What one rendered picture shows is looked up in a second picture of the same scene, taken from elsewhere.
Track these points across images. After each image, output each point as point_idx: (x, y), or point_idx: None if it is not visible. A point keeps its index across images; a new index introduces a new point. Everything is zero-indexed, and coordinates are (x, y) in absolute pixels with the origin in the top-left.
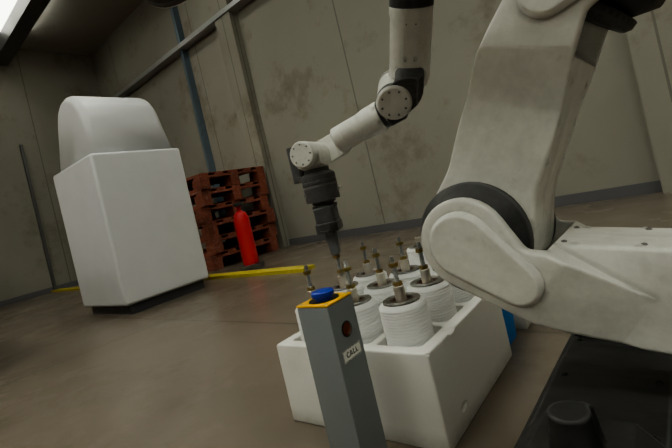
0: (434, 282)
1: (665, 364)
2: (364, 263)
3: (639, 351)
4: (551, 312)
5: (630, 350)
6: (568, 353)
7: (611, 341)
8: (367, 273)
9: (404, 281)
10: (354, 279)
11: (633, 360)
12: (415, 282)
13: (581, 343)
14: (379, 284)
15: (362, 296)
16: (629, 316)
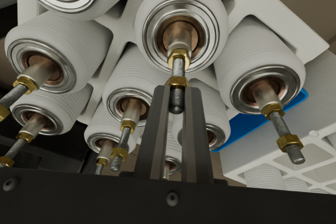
0: (92, 149)
1: (14, 163)
2: (267, 105)
3: (26, 163)
4: None
5: (26, 162)
6: (19, 150)
7: (36, 161)
8: (255, 90)
9: (172, 124)
10: (256, 58)
11: (16, 159)
12: (106, 138)
13: (33, 156)
14: (126, 106)
15: (62, 82)
16: None
